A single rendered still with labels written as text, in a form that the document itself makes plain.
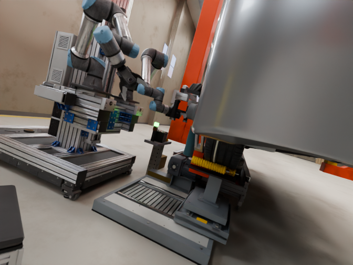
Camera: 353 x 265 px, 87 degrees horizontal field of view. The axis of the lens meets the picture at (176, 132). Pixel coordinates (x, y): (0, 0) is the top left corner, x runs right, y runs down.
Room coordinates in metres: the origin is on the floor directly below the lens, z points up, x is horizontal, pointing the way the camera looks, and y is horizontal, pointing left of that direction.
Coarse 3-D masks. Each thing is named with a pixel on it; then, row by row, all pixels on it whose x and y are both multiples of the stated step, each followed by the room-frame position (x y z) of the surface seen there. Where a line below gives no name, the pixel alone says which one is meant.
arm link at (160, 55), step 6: (156, 54) 1.64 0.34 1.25; (162, 54) 1.68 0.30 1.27; (156, 60) 1.66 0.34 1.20; (162, 60) 1.68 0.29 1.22; (156, 66) 1.72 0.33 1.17; (162, 66) 1.73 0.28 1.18; (150, 72) 1.80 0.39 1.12; (156, 72) 1.80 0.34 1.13; (150, 78) 1.86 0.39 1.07; (138, 84) 1.94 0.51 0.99
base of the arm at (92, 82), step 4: (88, 76) 1.41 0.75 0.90; (92, 76) 1.41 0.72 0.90; (96, 76) 1.42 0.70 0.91; (84, 80) 1.41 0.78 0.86; (88, 80) 1.40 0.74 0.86; (92, 80) 1.41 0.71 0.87; (96, 80) 1.42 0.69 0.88; (100, 80) 1.45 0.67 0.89; (84, 84) 1.40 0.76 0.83; (88, 84) 1.39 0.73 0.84; (92, 84) 1.41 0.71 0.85; (96, 84) 1.42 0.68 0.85; (100, 84) 1.45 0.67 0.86; (96, 88) 1.42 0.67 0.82; (100, 88) 1.45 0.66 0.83
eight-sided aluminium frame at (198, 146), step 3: (195, 135) 1.24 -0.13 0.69; (198, 135) 1.25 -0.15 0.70; (195, 138) 1.26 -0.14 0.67; (198, 138) 1.28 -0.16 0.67; (201, 138) 1.23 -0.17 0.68; (204, 138) 1.26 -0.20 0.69; (195, 141) 1.28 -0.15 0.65; (198, 141) 1.31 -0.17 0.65; (201, 141) 1.25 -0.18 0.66; (204, 141) 1.59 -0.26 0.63; (195, 144) 1.30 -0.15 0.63; (198, 144) 1.33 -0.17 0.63; (201, 144) 1.27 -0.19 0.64; (204, 144) 1.52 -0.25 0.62; (195, 147) 1.32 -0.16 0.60; (198, 147) 1.32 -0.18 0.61; (201, 147) 1.29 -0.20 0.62; (198, 150) 1.33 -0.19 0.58; (201, 150) 1.32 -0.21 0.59
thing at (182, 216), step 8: (184, 200) 1.40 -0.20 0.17; (184, 208) 1.31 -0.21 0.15; (176, 216) 1.20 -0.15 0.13; (184, 216) 1.19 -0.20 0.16; (192, 216) 1.23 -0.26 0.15; (200, 216) 1.26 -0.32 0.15; (184, 224) 1.18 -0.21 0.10; (192, 224) 1.17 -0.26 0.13; (200, 224) 1.15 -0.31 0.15; (208, 224) 1.19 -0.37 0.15; (216, 224) 1.15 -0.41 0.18; (200, 232) 1.15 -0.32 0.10; (208, 232) 1.14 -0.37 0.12; (216, 232) 1.12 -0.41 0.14; (224, 232) 1.11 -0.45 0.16; (216, 240) 1.12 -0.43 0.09; (224, 240) 1.10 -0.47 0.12
